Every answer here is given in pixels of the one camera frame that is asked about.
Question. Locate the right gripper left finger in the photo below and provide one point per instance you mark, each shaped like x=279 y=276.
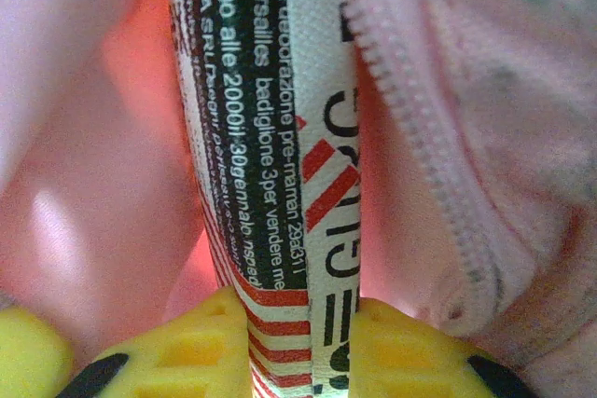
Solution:
x=186 y=356

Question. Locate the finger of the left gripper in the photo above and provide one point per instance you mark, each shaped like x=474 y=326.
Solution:
x=28 y=356

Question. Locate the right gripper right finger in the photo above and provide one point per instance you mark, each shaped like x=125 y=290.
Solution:
x=410 y=360

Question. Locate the pink school backpack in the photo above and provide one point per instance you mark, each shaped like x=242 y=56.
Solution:
x=490 y=137

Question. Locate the red striped printed pencil pouch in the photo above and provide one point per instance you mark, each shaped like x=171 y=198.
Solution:
x=280 y=90

